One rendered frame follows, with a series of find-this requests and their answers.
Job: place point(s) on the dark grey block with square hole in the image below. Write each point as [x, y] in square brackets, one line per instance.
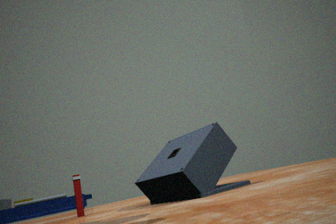
[190, 167]

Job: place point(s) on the dark red square peg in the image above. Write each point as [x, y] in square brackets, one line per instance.
[78, 195]

